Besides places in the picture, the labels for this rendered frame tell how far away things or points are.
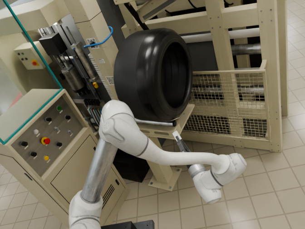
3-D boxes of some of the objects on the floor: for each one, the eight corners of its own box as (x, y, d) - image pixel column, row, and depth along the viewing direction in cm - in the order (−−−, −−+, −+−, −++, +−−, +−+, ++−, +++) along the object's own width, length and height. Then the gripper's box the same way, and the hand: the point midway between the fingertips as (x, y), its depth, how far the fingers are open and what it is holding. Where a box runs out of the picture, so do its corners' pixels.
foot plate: (148, 186, 260) (147, 184, 258) (159, 164, 276) (158, 163, 275) (171, 191, 245) (171, 190, 244) (182, 169, 262) (181, 167, 260)
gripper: (184, 167, 138) (164, 132, 151) (193, 171, 149) (174, 138, 161) (195, 160, 136) (174, 125, 149) (204, 164, 147) (184, 131, 160)
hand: (177, 136), depth 153 cm, fingers closed
